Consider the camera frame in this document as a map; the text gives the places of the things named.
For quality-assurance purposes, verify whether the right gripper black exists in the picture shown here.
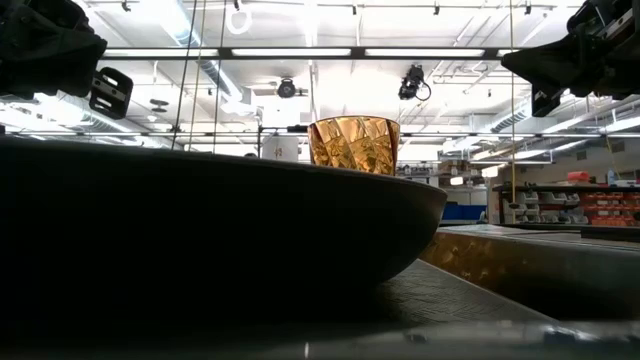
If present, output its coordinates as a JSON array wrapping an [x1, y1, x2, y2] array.
[[501, 0, 640, 119]]

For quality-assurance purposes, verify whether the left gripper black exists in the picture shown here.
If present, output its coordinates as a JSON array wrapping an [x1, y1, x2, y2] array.
[[0, 0, 135, 121]]

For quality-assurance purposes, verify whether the round black plate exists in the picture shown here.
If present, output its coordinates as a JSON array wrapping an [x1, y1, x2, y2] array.
[[0, 137, 449, 331]]

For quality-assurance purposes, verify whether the amber faceted glass cup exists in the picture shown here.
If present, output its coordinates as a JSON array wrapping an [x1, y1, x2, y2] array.
[[307, 115, 401, 176]]

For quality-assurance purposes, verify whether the black plastic serving tray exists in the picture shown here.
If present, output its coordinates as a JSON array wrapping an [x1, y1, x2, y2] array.
[[369, 223, 640, 326]]

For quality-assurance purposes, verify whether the shelf with red bins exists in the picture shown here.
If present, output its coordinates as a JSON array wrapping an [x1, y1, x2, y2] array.
[[492, 171, 640, 229]]

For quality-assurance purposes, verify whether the white box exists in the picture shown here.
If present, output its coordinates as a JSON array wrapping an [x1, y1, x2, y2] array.
[[261, 135, 300, 162]]

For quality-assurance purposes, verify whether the blue bin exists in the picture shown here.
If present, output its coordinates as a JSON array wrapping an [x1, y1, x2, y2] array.
[[442, 202, 487, 221]]

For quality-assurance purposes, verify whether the thin black hanging cable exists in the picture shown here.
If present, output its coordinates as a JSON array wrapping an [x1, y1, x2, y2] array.
[[171, 0, 200, 151], [212, 0, 226, 154]]

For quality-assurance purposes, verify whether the black overhead frame bar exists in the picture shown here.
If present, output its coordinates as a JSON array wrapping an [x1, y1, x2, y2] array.
[[99, 46, 521, 61]]

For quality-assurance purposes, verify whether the black overhead camera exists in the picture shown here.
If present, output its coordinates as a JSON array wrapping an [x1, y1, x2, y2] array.
[[398, 63, 432, 101]]

